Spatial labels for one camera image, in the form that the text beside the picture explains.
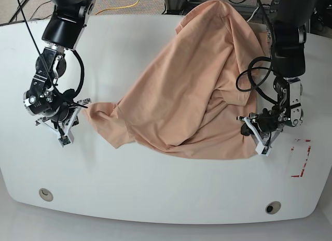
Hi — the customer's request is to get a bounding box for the yellow cable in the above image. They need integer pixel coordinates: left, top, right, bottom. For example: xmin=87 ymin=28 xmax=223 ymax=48
xmin=95 ymin=0 xmax=142 ymax=16

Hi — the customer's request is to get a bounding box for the table grommet hole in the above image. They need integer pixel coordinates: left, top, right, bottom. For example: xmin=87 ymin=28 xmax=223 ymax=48
xmin=265 ymin=201 xmax=281 ymax=215
xmin=38 ymin=188 xmax=53 ymax=202

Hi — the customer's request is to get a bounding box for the peach t-shirt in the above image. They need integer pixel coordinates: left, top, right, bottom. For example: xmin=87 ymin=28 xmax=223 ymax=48
xmin=84 ymin=0 xmax=267 ymax=160

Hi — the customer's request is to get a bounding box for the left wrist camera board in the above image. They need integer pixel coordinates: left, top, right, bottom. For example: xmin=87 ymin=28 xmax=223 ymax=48
xmin=255 ymin=143 xmax=272 ymax=156

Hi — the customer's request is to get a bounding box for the black floor cable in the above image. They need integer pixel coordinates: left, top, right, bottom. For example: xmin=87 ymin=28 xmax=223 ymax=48
xmin=7 ymin=0 xmax=63 ymax=23

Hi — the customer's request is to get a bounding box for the left table grommet hole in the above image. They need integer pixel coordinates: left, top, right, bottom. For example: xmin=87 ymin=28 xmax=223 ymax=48
xmin=38 ymin=188 xmax=53 ymax=202

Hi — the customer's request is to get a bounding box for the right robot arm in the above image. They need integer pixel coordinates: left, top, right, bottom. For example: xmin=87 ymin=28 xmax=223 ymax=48
xmin=23 ymin=0 xmax=95 ymax=146

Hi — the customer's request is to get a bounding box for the red tape rectangle marking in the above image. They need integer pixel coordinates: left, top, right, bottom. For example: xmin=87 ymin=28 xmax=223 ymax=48
xmin=288 ymin=139 xmax=312 ymax=178

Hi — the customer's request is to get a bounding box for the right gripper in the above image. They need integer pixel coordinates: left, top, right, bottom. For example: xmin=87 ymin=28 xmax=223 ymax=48
xmin=35 ymin=97 xmax=91 ymax=139

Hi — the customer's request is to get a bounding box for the right table grommet hole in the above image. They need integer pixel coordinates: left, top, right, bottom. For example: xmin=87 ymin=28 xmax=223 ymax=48
xmin=265 ymin=201 xmax=281 ymax=215

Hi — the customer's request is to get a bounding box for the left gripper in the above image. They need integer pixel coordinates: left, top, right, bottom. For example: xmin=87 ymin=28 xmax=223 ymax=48
xmin=237 ymin=108 xmax=285 ymax=147

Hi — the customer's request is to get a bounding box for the aluminium frame stand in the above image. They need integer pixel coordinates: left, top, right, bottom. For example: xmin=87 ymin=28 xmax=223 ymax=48
xmin=165 ymin=0 xmax=312 ymax=33

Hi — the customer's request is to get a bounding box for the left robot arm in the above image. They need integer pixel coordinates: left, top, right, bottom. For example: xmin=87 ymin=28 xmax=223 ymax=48
xmin=237 ymin=0 xmax=317 ymax=155

